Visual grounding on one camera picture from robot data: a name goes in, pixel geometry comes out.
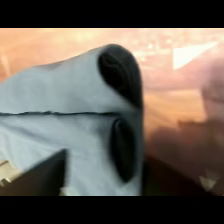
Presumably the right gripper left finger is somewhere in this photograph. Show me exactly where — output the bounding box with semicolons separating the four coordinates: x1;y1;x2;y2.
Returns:
0;148;68;197

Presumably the light blue T-shirt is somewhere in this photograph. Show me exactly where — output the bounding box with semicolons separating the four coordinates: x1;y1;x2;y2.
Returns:
0;43;145;197

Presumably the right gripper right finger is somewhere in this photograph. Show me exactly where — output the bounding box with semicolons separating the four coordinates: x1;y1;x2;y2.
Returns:
143;155;209;197

